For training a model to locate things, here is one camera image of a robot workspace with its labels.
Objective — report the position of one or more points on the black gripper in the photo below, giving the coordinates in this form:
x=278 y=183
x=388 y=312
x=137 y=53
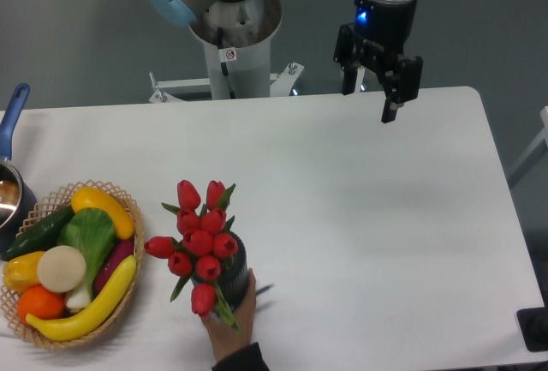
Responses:
x=375 y=41

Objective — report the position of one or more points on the dark ribbed vase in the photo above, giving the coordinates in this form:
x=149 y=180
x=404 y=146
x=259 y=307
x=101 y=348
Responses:
x=220 y=269

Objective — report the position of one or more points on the red tulip bouquet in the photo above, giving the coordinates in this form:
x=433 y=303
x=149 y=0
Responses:
x=194 y=213

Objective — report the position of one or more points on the dark sleeve forearm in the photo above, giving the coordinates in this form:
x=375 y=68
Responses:
x=246 y=359

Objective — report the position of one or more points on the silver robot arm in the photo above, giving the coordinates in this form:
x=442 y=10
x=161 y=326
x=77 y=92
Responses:
x=375 y=41

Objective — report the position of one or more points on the black device at table edge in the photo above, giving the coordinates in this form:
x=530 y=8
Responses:
x=533 y=324

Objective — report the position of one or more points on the purple sweet potato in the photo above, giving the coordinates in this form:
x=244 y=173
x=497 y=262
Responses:
x=121 y=251

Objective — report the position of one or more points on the yellow squash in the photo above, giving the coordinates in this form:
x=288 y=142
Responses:
x=90 y=197

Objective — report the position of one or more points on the green lettuce bok choy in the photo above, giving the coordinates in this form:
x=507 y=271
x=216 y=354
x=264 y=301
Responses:
x=92 y=232

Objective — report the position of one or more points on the woven wicker basket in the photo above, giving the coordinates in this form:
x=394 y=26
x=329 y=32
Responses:
x=51 y=203

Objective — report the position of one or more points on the green cucumber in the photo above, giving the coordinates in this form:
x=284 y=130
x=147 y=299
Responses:
x=41 y=236

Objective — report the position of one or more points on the beige round mushroom cap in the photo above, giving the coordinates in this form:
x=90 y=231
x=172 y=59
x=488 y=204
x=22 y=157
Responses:
x=61 y=269

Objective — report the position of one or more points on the yellow bell pepper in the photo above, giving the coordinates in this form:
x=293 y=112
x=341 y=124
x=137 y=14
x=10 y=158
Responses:
x=21 y=273

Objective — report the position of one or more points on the orange fruit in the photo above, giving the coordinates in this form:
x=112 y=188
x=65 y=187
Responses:
x=41 y=303

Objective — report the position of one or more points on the yellow banana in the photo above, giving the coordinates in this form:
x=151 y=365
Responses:
x=99 y=310

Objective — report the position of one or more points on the white metal base frame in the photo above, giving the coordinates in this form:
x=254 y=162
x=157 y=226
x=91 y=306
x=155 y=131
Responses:
x=281 y=84

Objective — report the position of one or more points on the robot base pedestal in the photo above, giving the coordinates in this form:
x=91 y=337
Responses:
x=236 y=37

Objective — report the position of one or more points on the white frame at right edge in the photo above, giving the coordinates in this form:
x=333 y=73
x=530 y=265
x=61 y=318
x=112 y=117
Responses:
x=531 y=155

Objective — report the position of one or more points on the blue handled saucepan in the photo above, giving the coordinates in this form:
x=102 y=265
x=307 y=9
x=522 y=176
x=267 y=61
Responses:
x=17 y=199

